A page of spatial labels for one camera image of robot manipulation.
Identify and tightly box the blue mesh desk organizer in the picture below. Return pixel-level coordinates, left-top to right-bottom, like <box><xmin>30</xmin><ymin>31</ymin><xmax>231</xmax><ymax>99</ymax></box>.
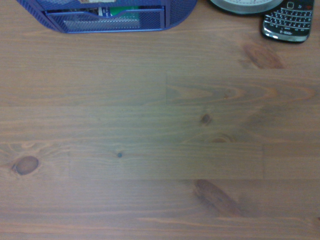
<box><xmin>16</xmin><ymin>0</ymin><xmax>198</xmax><ymax>34</ymax></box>

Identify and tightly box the black keypad mobile phone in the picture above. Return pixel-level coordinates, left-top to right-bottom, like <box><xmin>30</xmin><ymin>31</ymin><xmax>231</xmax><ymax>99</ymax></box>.
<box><xmin>261</xmin><ymin>0</ymin><xmax>315</xmax><ymax>43</ymax></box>

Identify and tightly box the green card pack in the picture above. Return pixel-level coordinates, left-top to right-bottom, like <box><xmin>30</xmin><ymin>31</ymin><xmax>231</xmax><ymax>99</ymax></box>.
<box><xmin>109</xmin><ymin>6</ymin><xmax>140</xmax><ymax>17</ymax></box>

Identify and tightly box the black twin-bell alarm clock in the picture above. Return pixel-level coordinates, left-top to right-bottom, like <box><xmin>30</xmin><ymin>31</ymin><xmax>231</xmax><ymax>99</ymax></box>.
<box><xmin>208</xmin><ymin>0</ymin><xmax>285</xmax><ymax>15</ymax></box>

